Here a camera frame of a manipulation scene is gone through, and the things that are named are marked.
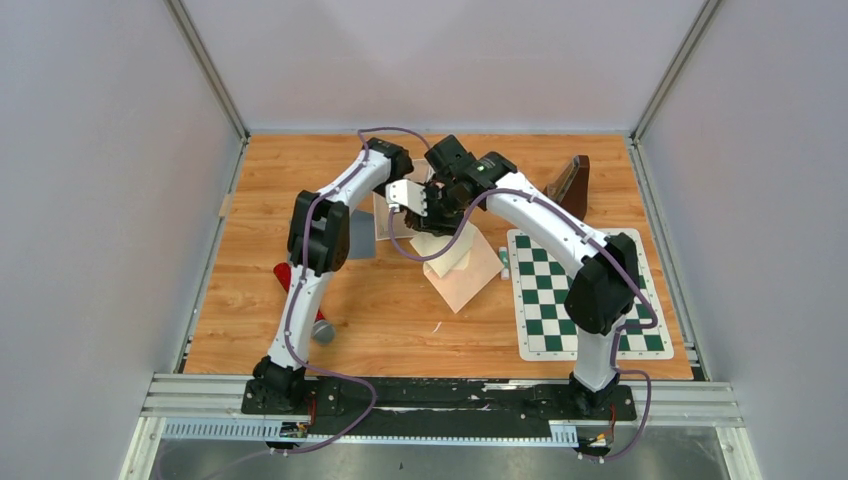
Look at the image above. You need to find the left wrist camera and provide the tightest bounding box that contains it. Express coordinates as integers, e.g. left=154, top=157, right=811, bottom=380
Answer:
left=385, top=179, right=428, bottom=217

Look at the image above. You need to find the green white chessboard mat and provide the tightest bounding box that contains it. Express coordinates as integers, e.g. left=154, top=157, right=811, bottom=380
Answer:
left=506, top=228, right=674, bottom=362

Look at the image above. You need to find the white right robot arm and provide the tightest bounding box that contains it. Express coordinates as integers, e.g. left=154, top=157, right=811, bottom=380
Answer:
left=424, top=135, right=649, bottom=418

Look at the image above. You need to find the red microphone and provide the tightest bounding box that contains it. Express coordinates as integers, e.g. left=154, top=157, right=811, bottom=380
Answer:
left=273, top=262, right=336, bottom=345

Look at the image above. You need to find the wooden metronome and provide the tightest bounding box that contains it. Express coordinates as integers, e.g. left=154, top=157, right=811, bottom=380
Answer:
left=545, top=155, right=590, bottom=221

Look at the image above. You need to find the grey envelope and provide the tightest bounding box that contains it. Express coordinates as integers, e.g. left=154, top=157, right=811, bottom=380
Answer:
left=348, top=210, right=376, bottom=260

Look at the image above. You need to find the cream pink envelope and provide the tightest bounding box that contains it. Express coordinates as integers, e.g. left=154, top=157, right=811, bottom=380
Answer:
left=423, top=232, right=503, bottom=313

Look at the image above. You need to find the green white glue stick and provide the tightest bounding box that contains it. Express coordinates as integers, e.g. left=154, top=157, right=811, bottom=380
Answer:
left=498, top=246, right=511, bottom=280

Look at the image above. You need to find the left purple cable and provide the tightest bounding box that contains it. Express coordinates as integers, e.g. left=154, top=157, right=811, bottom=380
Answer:
left=268, top=127, right=432, bottom=458

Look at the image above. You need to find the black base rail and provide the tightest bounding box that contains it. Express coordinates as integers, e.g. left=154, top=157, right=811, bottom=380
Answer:
left=241, top=377, right=637, bottom=439

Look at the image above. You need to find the cream letter paper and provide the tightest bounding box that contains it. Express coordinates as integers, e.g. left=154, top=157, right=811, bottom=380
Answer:
left=410, top=223, right=479, bottom=278

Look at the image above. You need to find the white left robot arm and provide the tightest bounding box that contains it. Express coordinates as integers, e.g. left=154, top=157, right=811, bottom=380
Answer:
left=245, top=137, right=414, bottom=413

